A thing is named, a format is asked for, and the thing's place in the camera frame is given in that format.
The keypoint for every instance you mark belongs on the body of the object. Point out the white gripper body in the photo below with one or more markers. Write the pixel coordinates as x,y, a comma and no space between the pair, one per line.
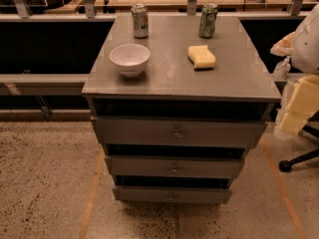
307,49

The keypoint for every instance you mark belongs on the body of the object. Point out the grey top drawer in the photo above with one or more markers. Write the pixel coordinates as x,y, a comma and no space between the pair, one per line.
179,132

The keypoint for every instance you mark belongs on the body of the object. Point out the grey drawer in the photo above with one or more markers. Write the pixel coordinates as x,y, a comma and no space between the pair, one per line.
173,167
171,194
179,132

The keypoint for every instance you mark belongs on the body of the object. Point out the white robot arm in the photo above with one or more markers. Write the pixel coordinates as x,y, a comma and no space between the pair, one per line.
302,45

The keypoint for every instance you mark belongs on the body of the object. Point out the grey drawer cabinet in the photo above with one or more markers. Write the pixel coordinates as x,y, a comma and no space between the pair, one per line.
237,88

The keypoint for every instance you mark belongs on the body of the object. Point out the grey middle drawer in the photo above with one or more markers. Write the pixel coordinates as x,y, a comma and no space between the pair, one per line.
173,167

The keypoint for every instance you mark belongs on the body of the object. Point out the grey bottom drawer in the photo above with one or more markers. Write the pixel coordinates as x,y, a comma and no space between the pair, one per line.
171,194

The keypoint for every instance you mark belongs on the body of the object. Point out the clear sanitizer bottle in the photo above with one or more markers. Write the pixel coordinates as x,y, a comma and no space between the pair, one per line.
282,69

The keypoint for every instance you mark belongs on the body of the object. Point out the black chair base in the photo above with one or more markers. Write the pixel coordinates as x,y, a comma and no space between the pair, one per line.
299,156

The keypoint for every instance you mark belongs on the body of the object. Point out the yellow sponge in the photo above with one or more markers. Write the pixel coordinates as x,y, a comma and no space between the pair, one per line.
201,57

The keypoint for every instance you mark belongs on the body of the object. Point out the green soda can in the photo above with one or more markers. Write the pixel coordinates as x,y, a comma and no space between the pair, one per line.
207,20

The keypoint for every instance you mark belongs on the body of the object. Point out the white bowl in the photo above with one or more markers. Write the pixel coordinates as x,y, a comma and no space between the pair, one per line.
130,60

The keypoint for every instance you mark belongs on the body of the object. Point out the silver soda can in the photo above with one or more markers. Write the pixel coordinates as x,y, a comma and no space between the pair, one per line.
140,20

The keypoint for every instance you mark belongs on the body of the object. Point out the grey metal rail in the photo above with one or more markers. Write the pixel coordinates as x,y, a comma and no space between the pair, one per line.
42,84

